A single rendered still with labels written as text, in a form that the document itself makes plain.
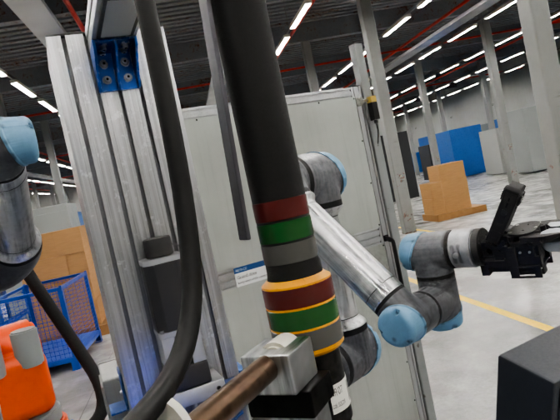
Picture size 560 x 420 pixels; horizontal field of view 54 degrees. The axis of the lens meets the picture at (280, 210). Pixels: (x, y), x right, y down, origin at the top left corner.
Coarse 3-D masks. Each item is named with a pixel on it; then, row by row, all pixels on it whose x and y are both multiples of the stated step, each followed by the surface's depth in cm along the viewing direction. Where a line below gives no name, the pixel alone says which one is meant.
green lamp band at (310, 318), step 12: (336, 300) 33; (288, 312) 31; (300, 312) 31; (312, 312) 31; (324, 312) 32; (336, 312) 32; (276, 324) 32; (288, 324) 31; (300, 324) 31; (312, 324) 31; (324, 324) 32
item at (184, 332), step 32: (160, 32) 24; (160, 64) 24; (160, 96) 24; (192, 224) 24; (192, 256) 24; (192, 288) 24; (192, 320) 23; (192, 352) 23; (160, 384) 21; (128, 416) 20; (160, 416) 21
